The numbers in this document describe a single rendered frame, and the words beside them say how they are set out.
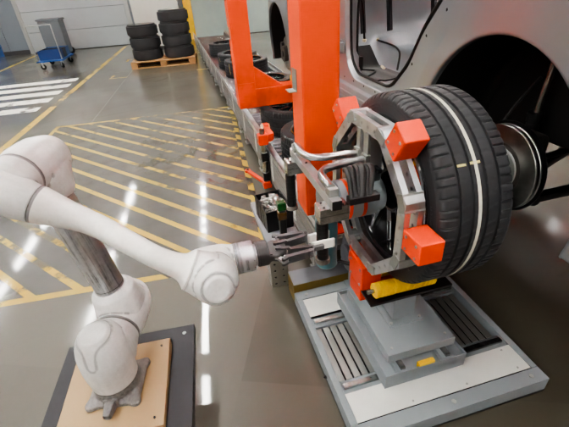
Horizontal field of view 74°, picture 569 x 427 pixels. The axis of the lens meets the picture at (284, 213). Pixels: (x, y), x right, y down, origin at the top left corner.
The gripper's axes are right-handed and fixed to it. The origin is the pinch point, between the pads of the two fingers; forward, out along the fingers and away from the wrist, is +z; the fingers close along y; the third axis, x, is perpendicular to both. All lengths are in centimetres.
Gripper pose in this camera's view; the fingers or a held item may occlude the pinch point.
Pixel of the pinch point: (321, 240)
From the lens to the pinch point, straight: 114.5
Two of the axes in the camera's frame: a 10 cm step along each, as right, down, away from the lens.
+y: 2.6, 5.0, -8.3
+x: -0.6, -8.5, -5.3
